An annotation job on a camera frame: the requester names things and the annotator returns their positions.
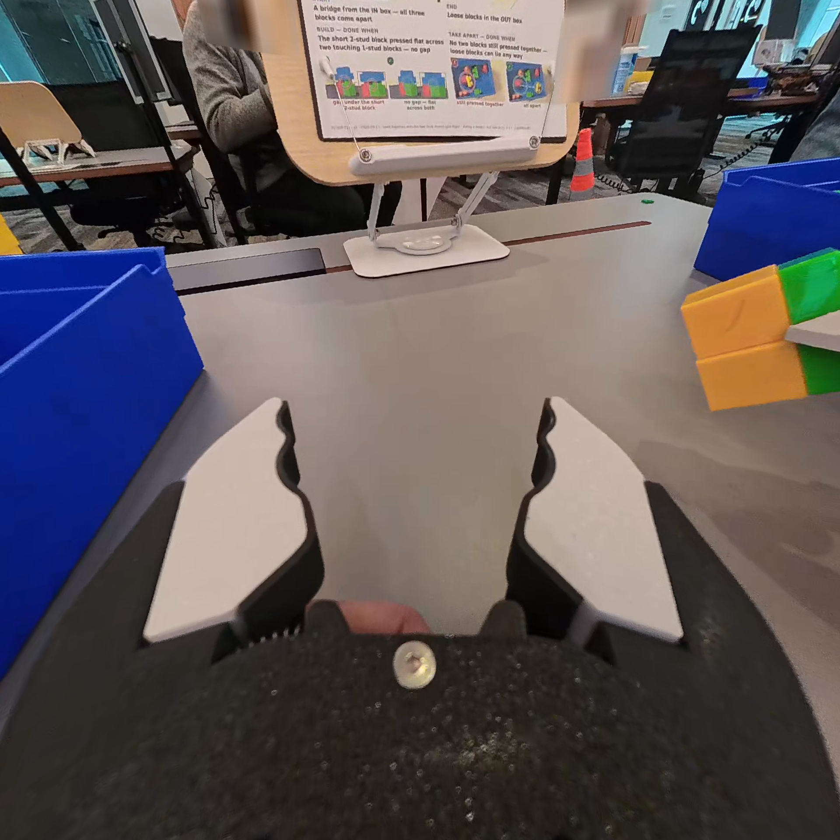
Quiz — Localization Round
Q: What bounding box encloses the orange traffic cone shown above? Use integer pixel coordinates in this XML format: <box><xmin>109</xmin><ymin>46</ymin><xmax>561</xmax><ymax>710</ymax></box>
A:
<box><xmin>567</xmin><ymin>126</ymin><xmax>599</xmax><ymax>195</ymax></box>

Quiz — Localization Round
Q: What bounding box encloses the wooden display board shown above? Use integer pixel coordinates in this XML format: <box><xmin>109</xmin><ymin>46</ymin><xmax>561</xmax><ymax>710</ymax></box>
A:
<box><xmin>260</xmin><ymin>0</ymin><xmax>586</xmax><ymax>189</ymax></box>

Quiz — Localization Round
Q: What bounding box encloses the blue plastic bin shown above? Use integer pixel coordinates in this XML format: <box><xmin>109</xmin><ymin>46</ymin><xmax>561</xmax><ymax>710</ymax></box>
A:
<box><xmin>0</xmin><ymin>247</ymin><xmax>206</xmax><ymax>678</ymax></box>
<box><xmin>692</xmin><ymin>158</ymin><xmax>840</xmax><ymax>284</ymax></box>

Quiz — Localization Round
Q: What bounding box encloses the yellow toy building block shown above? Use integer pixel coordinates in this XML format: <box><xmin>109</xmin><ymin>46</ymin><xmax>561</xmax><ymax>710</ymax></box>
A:
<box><xmin>695</xmin><ymin>340</ymin><xmax>813</xmax><ymax>413</ymax></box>
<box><xmin>680</xmin><ymin>264</ymin><xmax>796</xmax><ymax>359</ymax></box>

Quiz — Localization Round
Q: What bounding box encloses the black office chair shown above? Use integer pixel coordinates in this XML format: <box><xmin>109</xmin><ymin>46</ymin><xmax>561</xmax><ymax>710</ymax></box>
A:
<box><xmin>609</xmin><ymin>27</ymin><xmax>763</xmax><ymax>187</ymax></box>

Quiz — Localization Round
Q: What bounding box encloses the green two-stud toy block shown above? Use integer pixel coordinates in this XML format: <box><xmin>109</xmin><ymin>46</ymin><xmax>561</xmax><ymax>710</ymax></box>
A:
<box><xmin>776</xmin><ymin>248</ymin><xmax>840</xmax><ymax>399</ymax></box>

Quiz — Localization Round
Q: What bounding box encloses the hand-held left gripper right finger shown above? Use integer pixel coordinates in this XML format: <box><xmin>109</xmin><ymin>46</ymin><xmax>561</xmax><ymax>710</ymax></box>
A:
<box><xmin>506</xmin><ymin>395</ymin><xmax>686</xmax><ymax>645</ymax></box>

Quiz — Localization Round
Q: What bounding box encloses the black flat panel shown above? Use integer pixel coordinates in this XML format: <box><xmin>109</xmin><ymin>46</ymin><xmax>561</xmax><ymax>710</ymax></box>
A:
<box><xmin>167</xmin><ymin>247</ymin><xmax>328</xmax><ymax>294</ymax></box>

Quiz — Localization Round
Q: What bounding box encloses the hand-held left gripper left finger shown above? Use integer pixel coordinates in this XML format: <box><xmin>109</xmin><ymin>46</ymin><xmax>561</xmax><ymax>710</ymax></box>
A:
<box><xmin>141</xmin><ymin>398</ymin><xmax>326</xmax><ymax>645</ymax></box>

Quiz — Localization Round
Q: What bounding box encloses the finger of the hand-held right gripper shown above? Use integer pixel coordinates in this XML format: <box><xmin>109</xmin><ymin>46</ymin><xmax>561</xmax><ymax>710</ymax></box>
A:
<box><xmin>785</xmin><ymin>310</ymin><xmax>840</xmax><ymax>354</ymax></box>

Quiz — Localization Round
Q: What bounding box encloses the wooden side table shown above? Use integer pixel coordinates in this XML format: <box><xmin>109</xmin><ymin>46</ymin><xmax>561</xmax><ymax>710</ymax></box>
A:
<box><xmin>0</xmin><ymin>142</ymin><xmax>200</xmax><ymax>250</ymax></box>

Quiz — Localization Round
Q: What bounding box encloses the white book stand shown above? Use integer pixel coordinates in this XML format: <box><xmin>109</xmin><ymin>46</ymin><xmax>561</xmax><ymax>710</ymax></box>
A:
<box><xmin>343</xmin><ymin>136</ymin><xmax>543</xmax><ymax>280</ymax></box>

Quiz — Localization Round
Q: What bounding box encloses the printed instruction sheet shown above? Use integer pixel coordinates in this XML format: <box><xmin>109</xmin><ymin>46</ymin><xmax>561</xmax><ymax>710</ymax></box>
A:
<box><xmin>298</xmin><ymin>0</ymin><xmax>569</xmax><ymax>144</ymax></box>

